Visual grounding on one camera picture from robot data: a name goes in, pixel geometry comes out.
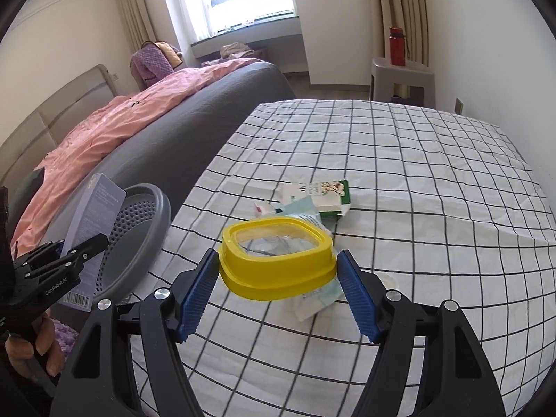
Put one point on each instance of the white teal plastic packet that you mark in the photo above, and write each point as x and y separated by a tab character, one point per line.
312	306

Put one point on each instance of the grey headboard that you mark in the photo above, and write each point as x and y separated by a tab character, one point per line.
52	108

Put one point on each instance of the black white checkered cloth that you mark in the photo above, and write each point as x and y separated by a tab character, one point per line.
434	160

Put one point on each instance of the white sheer curtain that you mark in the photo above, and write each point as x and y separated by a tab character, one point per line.
193	4

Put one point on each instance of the purple fluffy cloth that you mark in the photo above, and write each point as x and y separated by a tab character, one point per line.
67	336

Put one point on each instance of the grey bed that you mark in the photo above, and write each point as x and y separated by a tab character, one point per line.
195	117

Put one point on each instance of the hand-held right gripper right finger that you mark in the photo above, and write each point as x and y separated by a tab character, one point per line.
358	299

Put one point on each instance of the grey plastic stool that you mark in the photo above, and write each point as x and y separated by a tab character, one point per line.
404	74

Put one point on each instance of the green white milk carton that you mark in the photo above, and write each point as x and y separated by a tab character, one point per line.
321	195

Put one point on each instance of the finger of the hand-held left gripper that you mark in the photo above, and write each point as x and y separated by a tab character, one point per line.
89	247
54	249

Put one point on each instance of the small red white wrapper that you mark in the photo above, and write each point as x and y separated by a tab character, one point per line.
263	209

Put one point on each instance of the pink blanket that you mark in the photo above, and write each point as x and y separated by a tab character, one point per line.
100	130

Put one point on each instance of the dark cloth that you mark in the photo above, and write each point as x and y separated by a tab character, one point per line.
37	179

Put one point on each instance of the purple backpack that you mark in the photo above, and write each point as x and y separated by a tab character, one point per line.
152	63

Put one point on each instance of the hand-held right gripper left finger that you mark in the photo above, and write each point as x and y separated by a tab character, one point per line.
195	299

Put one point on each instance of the grey perforated basket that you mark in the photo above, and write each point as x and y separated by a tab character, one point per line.
147	226

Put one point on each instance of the pale teal paper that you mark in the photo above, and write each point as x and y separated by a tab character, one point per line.
299	204

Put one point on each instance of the grey window sill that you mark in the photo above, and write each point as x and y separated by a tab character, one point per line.
247	37

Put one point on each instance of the purple cardboard box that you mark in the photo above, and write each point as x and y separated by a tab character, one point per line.
100	208

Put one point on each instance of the person's left hand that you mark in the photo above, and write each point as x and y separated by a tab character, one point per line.
43	343

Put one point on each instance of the beige clothes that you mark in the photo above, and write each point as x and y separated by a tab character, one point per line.
236	50

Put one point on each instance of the red water bottle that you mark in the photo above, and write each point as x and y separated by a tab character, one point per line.
397	50

